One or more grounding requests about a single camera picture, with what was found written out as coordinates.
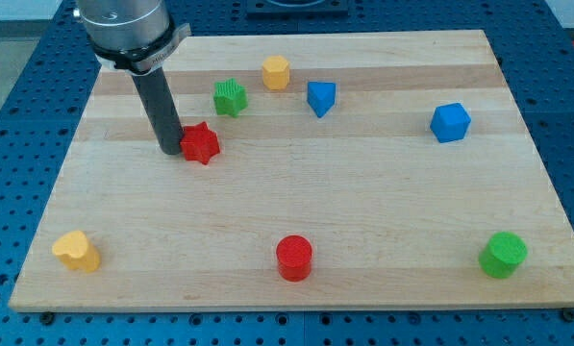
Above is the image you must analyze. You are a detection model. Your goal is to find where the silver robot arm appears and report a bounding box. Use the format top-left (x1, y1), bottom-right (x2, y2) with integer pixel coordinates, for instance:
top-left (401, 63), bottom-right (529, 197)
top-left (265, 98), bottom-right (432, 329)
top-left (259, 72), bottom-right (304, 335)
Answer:
top-left (74, 0), bottom-right (191, 76)

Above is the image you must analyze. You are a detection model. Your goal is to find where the blue cube block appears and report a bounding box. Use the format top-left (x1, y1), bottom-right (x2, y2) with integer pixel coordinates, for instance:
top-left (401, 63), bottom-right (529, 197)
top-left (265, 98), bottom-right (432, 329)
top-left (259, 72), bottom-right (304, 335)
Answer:
top-left (430, 103), bottom-right (471, 143)

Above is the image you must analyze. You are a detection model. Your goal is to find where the red cylinder block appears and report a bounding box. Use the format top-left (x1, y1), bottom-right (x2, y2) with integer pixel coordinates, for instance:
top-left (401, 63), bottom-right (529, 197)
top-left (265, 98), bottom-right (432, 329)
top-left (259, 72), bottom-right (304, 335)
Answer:
top-left (276, 235), bottom-right (313, 282)

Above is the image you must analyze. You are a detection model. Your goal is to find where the blue triangle block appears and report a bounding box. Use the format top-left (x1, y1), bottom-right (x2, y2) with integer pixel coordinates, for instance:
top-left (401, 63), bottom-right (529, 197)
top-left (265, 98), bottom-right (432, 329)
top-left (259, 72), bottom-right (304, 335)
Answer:
top-left (307, 81), bottom-right (337, 118)

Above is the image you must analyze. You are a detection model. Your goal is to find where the red star block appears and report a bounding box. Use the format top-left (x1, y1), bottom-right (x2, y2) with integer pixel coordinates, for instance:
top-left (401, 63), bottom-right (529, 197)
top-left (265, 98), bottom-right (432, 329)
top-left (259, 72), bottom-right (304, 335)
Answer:
top-left (180, 121), bottom-right (220, 165)

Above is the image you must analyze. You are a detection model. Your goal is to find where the green star block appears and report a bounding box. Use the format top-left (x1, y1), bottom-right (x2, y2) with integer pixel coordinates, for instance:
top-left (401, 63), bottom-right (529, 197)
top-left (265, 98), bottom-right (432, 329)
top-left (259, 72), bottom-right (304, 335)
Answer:
top-left (213, 78), bottom-right (248, 117)

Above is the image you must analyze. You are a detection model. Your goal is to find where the wooden board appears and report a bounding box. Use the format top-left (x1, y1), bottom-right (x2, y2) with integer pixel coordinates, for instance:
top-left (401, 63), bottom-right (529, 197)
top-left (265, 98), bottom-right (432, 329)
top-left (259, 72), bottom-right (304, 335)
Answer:
top-left (10, 30), bottom-right (574, 312)

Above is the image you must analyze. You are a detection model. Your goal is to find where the yellow hexagon block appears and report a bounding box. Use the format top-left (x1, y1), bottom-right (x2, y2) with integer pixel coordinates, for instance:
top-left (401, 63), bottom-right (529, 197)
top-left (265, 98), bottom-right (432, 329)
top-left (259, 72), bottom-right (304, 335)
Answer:
top-left (262, 55), bottom-right (290, 90)

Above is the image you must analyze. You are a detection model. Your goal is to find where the dark grey cylindrical pointer rod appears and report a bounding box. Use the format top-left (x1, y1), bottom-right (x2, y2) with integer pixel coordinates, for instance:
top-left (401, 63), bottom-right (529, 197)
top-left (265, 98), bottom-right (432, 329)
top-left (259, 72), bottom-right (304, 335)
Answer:
top-left (132, 68), bottom-right (184, 155)

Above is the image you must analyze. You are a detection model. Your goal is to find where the yellow heart block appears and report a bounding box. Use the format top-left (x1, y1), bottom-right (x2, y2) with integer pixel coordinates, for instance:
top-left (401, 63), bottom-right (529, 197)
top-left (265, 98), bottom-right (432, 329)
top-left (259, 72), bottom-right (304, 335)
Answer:
top-left (51, 230), bottom-right (101, 272)

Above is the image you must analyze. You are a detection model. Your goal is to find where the green cylinder block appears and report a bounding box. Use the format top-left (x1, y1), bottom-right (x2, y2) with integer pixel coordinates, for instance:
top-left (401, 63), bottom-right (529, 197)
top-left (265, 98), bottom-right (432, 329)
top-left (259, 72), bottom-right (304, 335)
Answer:
top-left (478, 232), bottom-right (528, 279)

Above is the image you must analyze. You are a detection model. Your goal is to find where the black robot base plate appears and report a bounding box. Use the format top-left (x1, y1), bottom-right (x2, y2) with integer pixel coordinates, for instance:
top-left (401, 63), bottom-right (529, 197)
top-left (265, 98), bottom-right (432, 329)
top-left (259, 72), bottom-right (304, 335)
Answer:
top-left (246, 0), bottom-right (350, 17)

